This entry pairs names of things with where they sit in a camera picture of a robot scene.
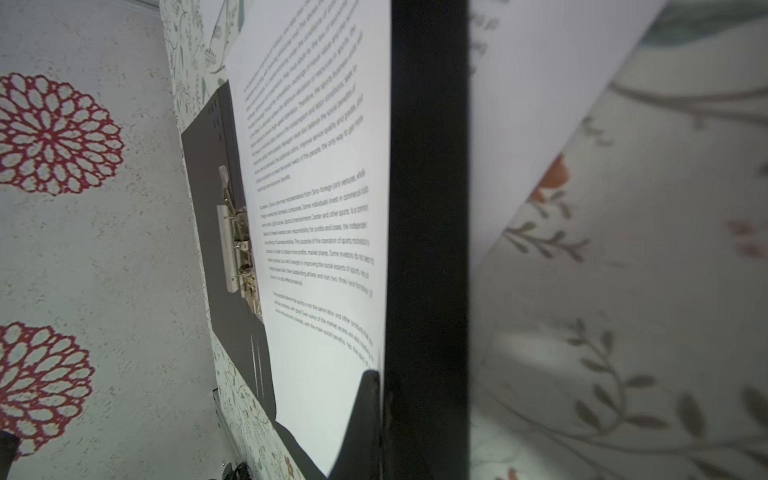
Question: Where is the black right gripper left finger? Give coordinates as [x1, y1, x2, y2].
[328, 370, 381, 480]

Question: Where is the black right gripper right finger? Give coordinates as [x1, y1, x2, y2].
[383, 1, 469, 479]

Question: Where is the teal folder with black inside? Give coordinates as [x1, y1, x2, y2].
[181, 84, 324, 479]

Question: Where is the white printed paper sheet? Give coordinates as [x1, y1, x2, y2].
[225, 1, 391, 474]
[468, 0, 665, 268]

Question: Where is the metal folder clip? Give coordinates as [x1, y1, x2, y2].
[216, 165, 262, 319]

